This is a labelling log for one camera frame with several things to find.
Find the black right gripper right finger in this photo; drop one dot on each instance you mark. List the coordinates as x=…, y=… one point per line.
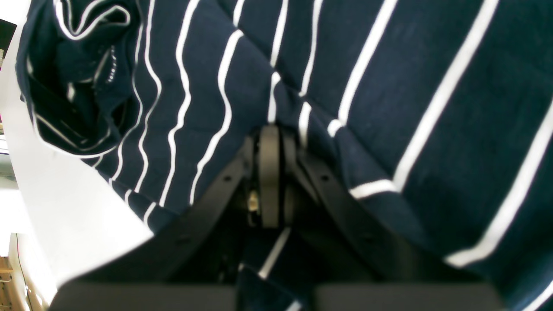
x=362, y=264

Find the navy white striped t-shirt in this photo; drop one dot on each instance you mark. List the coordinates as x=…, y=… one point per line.
x=436, y=115

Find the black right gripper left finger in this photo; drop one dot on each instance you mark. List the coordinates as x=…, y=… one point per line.
x=192, y=264

